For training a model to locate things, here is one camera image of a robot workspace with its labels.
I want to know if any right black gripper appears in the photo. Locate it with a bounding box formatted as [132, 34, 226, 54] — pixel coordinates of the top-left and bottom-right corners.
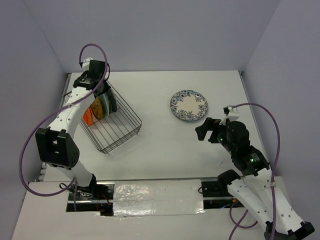
[194, 116, 235, 154]

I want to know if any red teal floral plate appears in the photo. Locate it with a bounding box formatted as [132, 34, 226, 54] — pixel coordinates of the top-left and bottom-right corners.
[98, 93, 112, 118]

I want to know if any blue white floral plate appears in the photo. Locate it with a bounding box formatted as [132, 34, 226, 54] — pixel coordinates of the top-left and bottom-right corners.
[169, 89, 209, 122]

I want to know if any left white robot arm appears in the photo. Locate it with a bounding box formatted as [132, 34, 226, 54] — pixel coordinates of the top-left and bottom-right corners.
[35, 57, 109, 200]

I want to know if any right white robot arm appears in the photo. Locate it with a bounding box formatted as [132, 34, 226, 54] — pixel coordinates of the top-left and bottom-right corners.
[195, 117, 315, 240]

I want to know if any yellow patterned small plate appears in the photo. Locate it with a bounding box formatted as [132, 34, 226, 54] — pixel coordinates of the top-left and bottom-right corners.
[90, 97, 104, 120]

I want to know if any dark green plate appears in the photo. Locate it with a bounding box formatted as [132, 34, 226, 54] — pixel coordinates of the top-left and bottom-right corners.
[108, 88, 118, 113]

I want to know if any orange small plate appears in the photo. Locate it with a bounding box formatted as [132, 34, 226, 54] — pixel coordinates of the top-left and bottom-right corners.
[82, 107, 95, 126]

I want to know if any silver tape sheet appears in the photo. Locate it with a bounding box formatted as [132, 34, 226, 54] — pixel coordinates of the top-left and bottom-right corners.
[113, 179, 205, 217]

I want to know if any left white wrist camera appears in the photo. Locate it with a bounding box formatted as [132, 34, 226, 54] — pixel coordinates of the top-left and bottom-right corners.
[79, 57, 93, 72]

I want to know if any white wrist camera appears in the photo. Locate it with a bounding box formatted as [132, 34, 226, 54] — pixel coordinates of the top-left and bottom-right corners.
[79, 57, 93, 72]
[220, 105, 240, 125]

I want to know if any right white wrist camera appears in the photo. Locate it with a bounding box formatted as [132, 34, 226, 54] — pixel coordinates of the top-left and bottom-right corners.
[220, 105, 240, 125]

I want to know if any grey wire dish rack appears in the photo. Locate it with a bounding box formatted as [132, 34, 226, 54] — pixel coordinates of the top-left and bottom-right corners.
[78, 87, 142, 154]

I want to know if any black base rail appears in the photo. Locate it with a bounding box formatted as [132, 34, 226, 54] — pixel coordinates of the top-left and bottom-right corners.
[66, 178, 237, 217]

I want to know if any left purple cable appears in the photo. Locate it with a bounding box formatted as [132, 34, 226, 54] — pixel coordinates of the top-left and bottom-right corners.
[19, 44, 110, 197]

